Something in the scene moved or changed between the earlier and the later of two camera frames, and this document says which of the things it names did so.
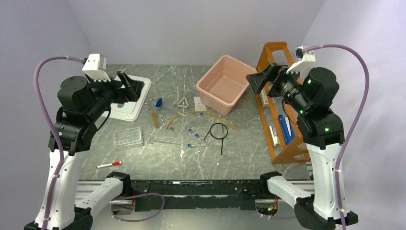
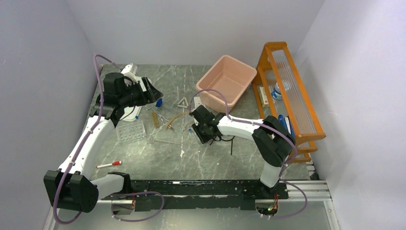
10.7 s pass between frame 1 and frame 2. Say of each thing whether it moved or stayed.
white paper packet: stayed
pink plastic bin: stayed
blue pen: stayed
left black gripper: moved
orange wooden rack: stayed
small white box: stayed
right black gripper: moved
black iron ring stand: moved
